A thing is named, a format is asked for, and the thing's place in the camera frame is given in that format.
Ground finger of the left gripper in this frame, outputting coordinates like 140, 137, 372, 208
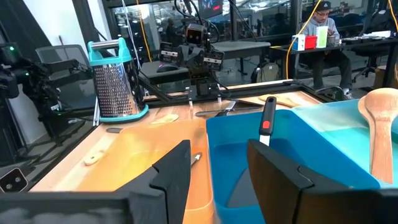
180, 46, 193, 71
192, 48, 206, 74

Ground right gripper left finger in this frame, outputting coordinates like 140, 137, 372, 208
114, 139, 192, 224

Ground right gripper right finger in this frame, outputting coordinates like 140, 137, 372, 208
247, 139, 343, 224

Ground blue translucent bin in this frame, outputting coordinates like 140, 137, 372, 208
205, 107, 382, 224

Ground black spatula with red mark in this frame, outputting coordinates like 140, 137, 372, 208
226, 95, 278, 208

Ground dark wooden spoon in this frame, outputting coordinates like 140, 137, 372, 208
356, 87, 398, 185

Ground grey side table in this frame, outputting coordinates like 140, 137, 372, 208
214, 40, 271, 75
139, 60, 191, 94

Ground black computer mouse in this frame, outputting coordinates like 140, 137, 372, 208
156, 63, 178, 73

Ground black metal stand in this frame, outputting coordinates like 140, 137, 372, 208
136, 74, 172, 103

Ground dark display screen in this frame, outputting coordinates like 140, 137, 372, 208
198, 0, 224, 19

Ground orange translucent bin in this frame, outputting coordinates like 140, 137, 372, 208
74, 119, 218, 224

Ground grey backpack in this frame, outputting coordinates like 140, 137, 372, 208
251, 62, 281, 84

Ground teal box grater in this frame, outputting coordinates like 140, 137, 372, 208
86, 37, 150, 124

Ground green translucent bin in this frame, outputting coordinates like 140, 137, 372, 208
292, 98, 398, 189

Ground white and blue box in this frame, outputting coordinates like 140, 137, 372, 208
291, 34, 307, 52

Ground red box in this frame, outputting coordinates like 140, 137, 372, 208
304, 35, 318, 50

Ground green and white carton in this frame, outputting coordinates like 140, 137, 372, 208
315, 26, 330, 49

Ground person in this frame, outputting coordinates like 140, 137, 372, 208
299, 0, 354, 100

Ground black equipment rig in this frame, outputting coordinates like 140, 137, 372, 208
0, 42, 68, 166

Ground black office desk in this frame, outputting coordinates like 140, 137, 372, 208
269, 36, 398, 90

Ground white papers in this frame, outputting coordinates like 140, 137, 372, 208
361, 29, 392, 39

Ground black office chair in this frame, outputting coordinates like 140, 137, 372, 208
353, 9, 394, 84

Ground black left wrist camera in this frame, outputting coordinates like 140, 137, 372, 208
185, 24, 208, 47

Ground yellow hanging cable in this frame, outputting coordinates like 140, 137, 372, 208
284, 0, 323, 81
135, 0, 153, 63

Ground black table-level camera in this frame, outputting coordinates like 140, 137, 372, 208
0, 167, 29, 194

